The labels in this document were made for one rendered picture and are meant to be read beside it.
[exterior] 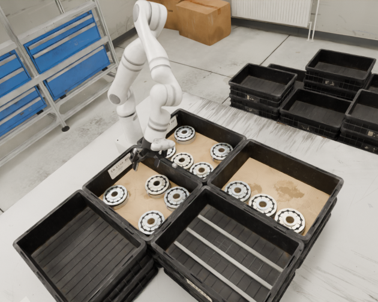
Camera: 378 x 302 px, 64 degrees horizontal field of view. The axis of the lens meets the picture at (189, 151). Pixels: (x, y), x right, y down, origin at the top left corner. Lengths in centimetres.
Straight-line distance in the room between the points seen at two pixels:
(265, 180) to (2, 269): 115
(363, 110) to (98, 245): 177
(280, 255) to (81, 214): 79
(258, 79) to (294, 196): 138
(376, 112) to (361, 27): 186
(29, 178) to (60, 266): 179
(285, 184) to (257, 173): 12
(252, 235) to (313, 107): 144
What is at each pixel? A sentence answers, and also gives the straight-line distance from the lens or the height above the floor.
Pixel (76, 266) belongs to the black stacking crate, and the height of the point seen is 83.
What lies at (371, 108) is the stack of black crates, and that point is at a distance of 228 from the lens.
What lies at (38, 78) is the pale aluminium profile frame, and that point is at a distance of 295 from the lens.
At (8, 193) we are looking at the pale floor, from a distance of 295.
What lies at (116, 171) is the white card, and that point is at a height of 89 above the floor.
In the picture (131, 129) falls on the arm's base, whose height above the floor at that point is 88.
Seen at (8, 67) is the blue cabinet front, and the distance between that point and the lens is 286.
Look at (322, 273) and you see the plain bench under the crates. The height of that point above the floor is 70.
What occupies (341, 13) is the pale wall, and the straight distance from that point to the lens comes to 396.
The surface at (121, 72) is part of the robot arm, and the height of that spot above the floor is 121.
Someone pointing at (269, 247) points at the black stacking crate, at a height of 83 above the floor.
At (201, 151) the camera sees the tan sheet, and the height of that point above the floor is 83.
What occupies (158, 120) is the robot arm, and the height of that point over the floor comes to 120.
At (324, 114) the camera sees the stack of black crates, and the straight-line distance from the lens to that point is 233.
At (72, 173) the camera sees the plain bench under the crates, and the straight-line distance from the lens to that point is 170.
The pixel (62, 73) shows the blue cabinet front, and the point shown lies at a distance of 308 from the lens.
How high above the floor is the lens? 182
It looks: 45 degrees down
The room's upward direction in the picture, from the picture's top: 11 degrees counter-clockwise
